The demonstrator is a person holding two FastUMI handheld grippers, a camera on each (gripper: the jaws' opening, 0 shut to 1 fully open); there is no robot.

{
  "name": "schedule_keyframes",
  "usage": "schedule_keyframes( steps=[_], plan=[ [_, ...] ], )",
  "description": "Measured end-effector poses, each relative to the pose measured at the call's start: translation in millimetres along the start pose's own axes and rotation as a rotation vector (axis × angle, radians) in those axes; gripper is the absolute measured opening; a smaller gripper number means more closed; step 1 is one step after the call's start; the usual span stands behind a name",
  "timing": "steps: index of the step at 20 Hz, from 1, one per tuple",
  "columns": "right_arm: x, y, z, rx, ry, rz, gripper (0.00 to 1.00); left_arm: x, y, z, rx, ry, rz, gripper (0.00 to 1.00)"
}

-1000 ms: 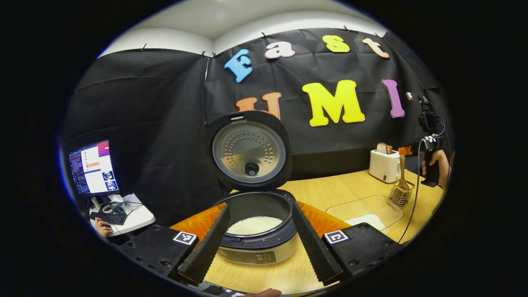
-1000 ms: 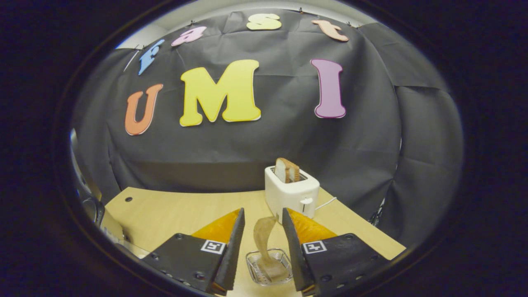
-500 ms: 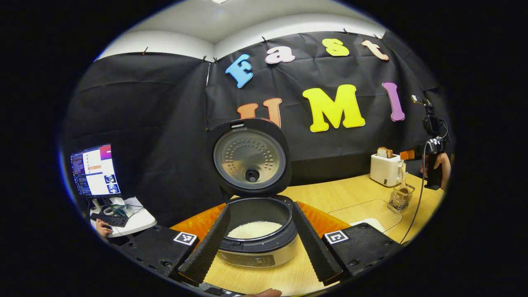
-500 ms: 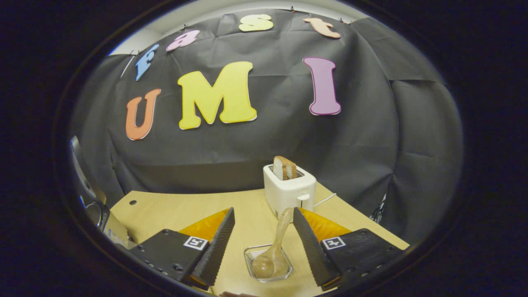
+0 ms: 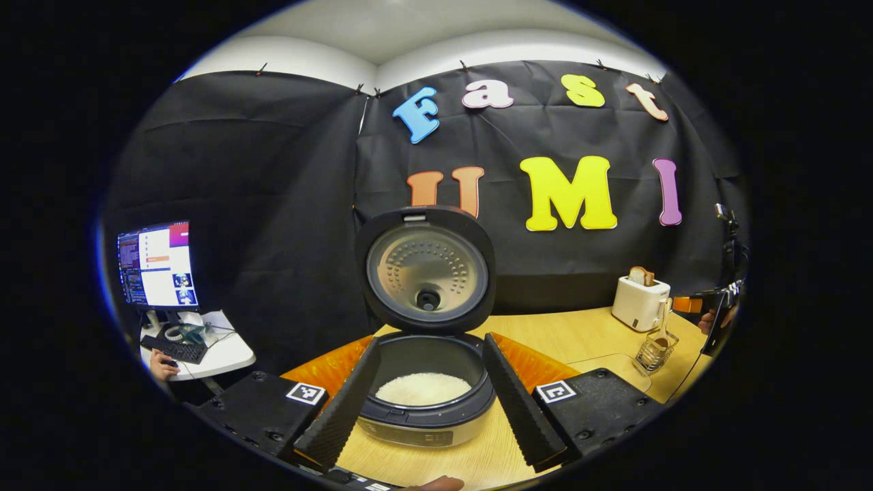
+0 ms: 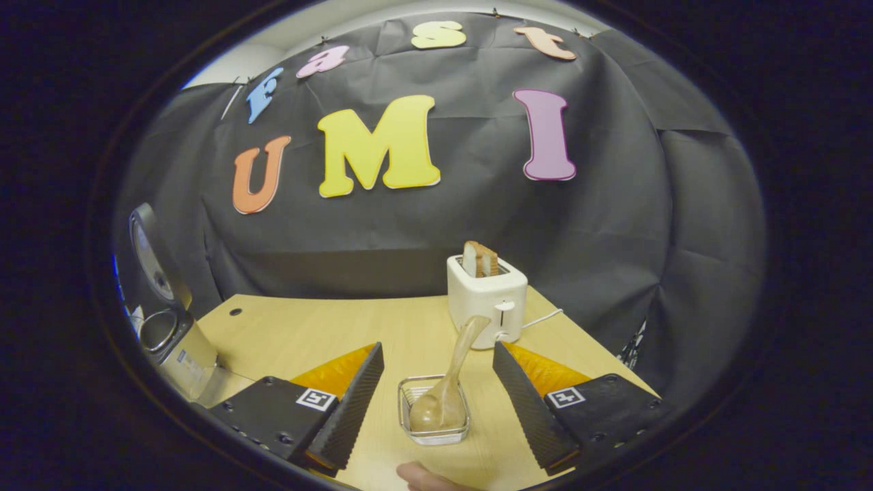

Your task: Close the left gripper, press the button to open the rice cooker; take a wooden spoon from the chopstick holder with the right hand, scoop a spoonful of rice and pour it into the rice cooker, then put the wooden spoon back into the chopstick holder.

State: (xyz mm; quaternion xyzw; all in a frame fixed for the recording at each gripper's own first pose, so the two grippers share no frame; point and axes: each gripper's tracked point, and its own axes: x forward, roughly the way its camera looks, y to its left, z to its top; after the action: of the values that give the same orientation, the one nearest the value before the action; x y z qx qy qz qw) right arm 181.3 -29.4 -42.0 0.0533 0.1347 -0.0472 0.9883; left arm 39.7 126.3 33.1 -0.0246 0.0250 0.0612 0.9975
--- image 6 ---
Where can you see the silver black rice cooker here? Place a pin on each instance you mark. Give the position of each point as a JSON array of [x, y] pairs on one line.
[[177, 348]]

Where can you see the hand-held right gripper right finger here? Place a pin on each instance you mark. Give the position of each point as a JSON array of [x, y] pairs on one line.
[[528, 409]]

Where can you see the brown toast slice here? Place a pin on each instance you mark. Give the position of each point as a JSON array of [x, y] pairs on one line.
[[481, 259]]

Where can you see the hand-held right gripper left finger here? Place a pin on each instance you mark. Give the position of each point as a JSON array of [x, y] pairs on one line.
[[348, 409]]

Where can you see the black backdrop cloth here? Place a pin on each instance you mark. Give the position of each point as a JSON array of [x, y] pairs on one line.
[[477, 218]]

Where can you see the white toaster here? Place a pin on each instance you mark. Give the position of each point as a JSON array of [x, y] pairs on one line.
[[477, 300]]

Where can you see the wooden spoon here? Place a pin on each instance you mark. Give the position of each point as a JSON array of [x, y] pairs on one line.
[[443, 402]]

